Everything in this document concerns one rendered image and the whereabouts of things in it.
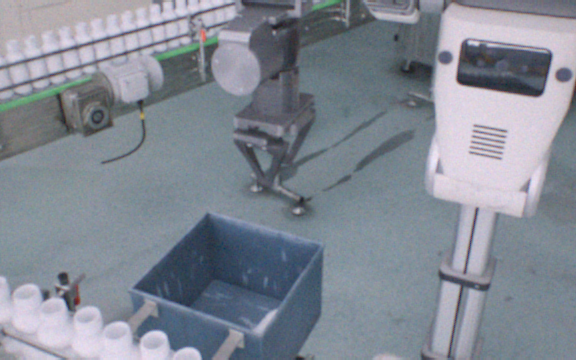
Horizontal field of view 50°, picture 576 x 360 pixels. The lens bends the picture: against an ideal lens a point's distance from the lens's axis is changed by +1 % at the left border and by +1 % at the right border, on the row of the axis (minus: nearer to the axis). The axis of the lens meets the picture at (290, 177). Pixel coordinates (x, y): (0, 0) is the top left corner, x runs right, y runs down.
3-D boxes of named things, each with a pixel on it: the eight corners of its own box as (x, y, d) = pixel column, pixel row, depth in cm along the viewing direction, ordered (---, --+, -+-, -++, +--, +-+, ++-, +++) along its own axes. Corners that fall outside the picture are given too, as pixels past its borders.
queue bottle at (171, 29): (161, 44, 238) (156, 1, 230) (176, 41, 241) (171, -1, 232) (168, 49, 234) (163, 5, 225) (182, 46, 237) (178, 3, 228)
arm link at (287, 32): (307, 9, 71) (263, 3, 73) (283, 26, 65) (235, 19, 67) (306, 66, 74) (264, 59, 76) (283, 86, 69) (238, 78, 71)
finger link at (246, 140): (234, 189, 78) (230, 122, 73) (259, 163, 83) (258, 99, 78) (282, 201, 75) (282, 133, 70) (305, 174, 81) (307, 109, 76)
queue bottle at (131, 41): (124, 55, 228) (117, 11, 219) (140, 53, 229) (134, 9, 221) (124, 61, 223) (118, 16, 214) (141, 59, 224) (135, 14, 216)
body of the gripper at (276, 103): (233, 131, 73) (230, 72, 70) (270, 99, 81) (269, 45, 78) (282, 141, 71) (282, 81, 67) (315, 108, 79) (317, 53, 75)
